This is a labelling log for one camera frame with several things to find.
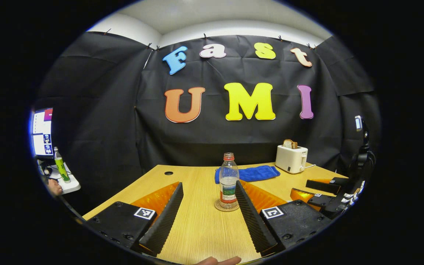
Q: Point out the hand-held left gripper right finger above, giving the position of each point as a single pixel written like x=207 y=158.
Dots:
x=254 y=221

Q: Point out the computer monitor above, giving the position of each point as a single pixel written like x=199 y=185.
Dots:
x=42 y=129

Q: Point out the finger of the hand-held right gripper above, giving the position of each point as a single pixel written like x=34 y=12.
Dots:
x=326 y=206
x=322 y=186

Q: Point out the black backdrop cloth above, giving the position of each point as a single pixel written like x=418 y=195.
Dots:
x=105 y=129

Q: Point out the toasted bread slice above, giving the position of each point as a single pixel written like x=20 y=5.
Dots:
x=289 y=144

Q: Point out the round brown coaster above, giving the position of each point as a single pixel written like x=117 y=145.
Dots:
x=219 y=207

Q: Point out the small white side table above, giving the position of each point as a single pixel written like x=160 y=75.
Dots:
x=72 y=186

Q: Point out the green label drink bottle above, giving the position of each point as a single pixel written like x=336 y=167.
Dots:
x=62 y=167

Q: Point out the clear plastic water bottle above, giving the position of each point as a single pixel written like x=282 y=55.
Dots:
x=228 y=176

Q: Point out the blue folded towel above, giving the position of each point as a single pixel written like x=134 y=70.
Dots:
x=260 y=173

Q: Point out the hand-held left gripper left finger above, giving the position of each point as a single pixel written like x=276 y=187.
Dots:
x=164 y=221

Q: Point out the white toaster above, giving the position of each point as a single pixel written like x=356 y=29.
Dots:
x=289 y=159

